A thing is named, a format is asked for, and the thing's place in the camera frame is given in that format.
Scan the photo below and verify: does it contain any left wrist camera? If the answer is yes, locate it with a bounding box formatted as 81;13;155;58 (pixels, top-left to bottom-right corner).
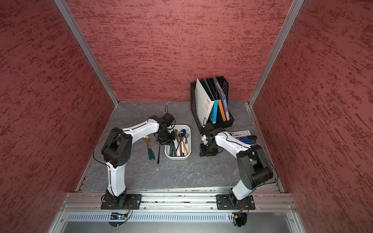
162;113;175;128

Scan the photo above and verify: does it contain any teal folder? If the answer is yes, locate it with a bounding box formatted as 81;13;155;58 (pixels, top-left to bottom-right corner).
204;78;219;124

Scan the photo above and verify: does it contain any white folder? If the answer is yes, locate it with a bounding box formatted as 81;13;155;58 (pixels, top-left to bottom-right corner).
195;79;215;126

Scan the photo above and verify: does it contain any white rectangular storage box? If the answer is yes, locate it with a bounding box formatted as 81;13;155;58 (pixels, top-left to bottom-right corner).
164;124;192;160

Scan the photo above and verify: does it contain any left aluminium corner post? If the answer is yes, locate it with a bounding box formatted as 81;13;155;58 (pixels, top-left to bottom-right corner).
54;0;119;106

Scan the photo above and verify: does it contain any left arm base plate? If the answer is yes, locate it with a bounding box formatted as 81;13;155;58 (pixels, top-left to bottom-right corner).
101;193;142;210

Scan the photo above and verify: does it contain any orange spoon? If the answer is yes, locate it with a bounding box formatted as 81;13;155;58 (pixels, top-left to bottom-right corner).
182;141;188;157

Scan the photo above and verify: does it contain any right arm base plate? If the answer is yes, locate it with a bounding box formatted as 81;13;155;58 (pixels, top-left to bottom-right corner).
216;194;255;210

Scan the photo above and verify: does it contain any blue white flat box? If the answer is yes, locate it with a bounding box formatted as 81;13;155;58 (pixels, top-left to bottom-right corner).
229;130;251;138

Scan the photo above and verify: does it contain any blue folder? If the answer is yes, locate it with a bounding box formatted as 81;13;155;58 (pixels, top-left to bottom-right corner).
213;76;230;121

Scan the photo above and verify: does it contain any blue metallic handle utensil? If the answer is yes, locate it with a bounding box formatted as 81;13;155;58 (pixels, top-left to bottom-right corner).
176;129;186;157

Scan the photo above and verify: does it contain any black mesh file holder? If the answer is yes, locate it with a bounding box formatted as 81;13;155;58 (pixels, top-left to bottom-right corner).
190;76;234;134

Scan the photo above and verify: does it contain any aluminium corner post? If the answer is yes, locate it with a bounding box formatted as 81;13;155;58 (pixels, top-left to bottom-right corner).
248;0;304;108
54;0;119;106

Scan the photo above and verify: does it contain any orange folder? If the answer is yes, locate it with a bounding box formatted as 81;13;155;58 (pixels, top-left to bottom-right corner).
218;100;226;121

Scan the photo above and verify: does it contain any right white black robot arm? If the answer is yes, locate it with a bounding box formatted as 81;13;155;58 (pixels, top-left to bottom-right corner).
200;130;274;202

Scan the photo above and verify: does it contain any aluminium front rail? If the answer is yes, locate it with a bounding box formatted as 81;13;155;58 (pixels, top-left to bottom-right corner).
60;189;298;213

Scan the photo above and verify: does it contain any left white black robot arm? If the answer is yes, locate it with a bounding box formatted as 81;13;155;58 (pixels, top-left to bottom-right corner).
101;113;175;197

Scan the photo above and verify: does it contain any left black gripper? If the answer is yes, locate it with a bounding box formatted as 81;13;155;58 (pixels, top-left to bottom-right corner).
158;128;176;146

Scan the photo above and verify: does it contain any right aluminium corner post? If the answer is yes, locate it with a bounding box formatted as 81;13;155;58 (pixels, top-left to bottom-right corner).
248;0;304;108

